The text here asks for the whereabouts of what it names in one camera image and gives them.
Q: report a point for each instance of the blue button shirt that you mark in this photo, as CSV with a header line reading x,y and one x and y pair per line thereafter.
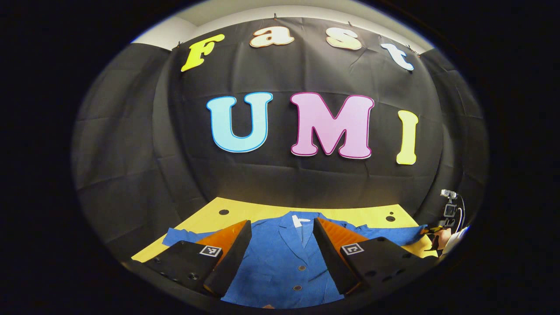
x,y
280,262

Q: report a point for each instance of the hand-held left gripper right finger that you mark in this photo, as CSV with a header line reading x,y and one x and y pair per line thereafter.
x,y
334,258

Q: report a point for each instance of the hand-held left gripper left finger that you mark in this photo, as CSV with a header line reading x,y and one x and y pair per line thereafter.
x,y
229,262

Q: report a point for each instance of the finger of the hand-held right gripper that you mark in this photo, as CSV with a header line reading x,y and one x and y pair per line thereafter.
x,y
433,229

